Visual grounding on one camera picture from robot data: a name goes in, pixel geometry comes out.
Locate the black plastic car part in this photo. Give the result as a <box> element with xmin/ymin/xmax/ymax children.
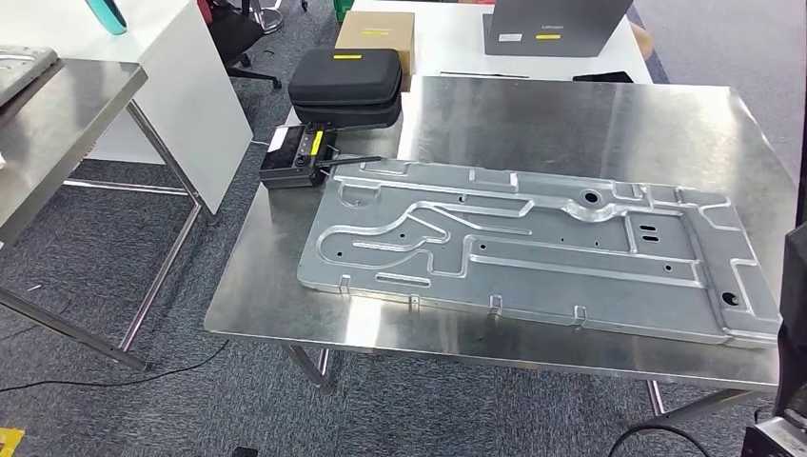
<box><xmin>774</xmin><ymin>145</ymin><xmax>807</xmax><ymax>421</ymax></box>

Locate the stainless steel workbench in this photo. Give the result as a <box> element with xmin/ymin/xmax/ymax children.
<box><xmin>203</xmin><ymin>74</ymin><xmax>800</xmax><ymax>430</ymax></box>

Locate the black tool with yellow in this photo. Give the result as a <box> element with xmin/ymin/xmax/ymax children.
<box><xmin>258</xmin><ymin>123</ymin><xmax>384</xmax><ymax>190</ymax></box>

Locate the stamped sheet metal panel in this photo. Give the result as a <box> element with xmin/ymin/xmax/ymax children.
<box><xmin>296</xmin><ymin>158</ymin><xmax>783</xmax><ymax>350</ymax></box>
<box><xmin>0</xmin><ymin>45</ymin><xmax>59</xmax><ymax>109</ymax></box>

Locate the black zip case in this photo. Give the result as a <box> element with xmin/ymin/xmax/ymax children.
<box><xmin>287</xmin><ymin>48</ymin><xmax>404</xmax><ymax>131</ymax></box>

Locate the white table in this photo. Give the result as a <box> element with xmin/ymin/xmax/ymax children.
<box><xmin>349</xmin><ymin>0</ymin><xmax>655</xmax><ymax>87</ymax></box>

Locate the brown cardboard box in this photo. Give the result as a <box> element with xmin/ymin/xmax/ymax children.
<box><xmin>334</xmin><ymin>10</ymin><xmax>418</xmax><ymax>92</ymax></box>

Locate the chrome chair base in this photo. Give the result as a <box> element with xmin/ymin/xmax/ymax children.
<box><xmin>251</xmin><ymin>0</ymin><xmax>285</xmax><ymax>34</ymax></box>

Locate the white board panel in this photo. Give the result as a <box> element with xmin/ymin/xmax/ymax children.
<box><xmin>0</xmin><ymin>0</ymin><xmax>254</xmax><ymax>217</ymax></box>

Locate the grey laptop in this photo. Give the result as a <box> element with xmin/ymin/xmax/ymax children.
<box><xmin>482</xmin><ymin>0</ymin><xmax>636</xmax><ymax>59</ymax></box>

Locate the black office chair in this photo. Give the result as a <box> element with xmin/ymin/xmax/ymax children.
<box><xmin>198</xmin><ymin>0</ymin><xmax>283</xmax><ymax>90</ymax></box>

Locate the stainless steel side table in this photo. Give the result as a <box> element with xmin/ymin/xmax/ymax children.
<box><xmin>0</xmin><ymin>57</ymin><xmax>220</xmax><ymax>372</ymax></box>

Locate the yellow floor tape square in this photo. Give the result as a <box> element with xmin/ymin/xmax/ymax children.
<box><xmin>0</xmin><ymin>427</ymin><xmax>27</xmax><ymax>457</ymax></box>

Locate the black floor cable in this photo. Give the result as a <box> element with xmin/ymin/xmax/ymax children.
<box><xmin>0</xmin><ymin>340</ymin><xmax>231</xmax><ymax>394</ymax></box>

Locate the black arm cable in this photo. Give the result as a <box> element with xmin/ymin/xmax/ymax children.
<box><xmin>606</xmin><ymin>423</ymin><xmax>713</xmax><ymax>457</ymax></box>

